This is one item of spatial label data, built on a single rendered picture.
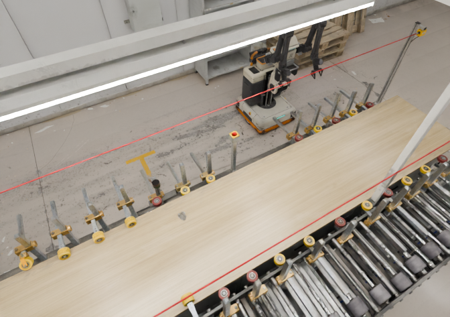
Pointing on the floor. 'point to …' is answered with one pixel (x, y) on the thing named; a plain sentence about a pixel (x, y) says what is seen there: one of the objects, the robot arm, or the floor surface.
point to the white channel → (22, 76)
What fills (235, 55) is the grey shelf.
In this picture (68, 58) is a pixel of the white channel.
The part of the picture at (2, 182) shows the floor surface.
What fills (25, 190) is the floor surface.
